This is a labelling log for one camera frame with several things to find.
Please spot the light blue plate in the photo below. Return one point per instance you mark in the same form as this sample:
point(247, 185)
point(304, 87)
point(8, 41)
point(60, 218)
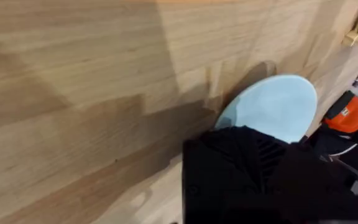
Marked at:
point(275, 105)

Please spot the orange and black tool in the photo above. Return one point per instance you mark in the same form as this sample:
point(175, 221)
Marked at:
point(348, 115)

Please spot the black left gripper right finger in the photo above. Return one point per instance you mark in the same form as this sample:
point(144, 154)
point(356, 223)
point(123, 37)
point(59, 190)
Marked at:
point(309, 186)

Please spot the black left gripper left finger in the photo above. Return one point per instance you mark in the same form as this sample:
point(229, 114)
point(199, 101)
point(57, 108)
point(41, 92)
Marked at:
point(219, 174)

